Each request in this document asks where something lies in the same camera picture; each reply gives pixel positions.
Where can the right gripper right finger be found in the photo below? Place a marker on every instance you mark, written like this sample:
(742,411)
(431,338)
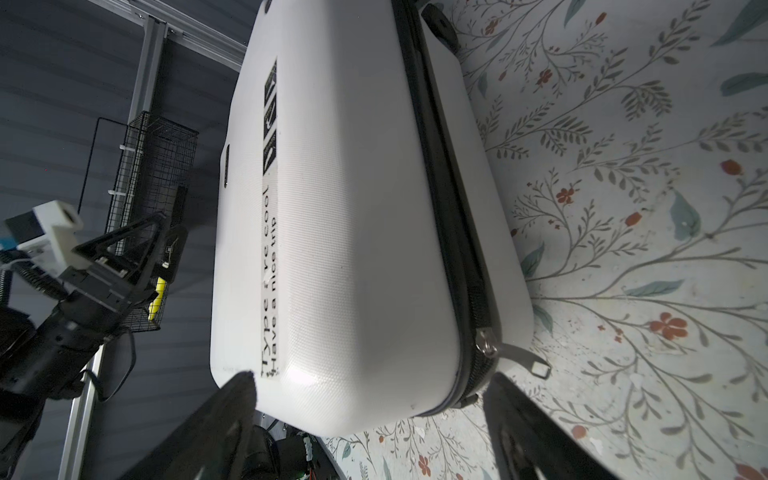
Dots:
(527,443)

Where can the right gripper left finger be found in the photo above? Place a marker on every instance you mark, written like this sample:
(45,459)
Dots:
(212,443)

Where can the black carry-on suitcase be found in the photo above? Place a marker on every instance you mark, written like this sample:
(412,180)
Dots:
(364,271)

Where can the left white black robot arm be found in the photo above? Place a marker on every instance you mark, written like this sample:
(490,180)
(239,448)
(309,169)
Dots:
(46,362)

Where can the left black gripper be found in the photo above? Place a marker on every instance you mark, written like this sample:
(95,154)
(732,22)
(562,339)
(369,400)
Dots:
(125,264)

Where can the black wire mesh basket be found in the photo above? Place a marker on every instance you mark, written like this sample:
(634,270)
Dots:
(153,174)

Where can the yellow black striped item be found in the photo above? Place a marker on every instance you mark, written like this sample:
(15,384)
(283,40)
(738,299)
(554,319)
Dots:
(156,304)

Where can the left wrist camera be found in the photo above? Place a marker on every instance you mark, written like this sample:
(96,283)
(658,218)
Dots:
(47,235)

